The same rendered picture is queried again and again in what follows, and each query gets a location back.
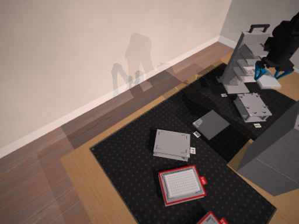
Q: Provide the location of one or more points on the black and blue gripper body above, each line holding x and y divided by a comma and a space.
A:
280, 61

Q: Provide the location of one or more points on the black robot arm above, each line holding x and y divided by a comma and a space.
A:
285, 36

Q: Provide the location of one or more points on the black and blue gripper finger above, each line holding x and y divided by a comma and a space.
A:
261, 70
283, 74

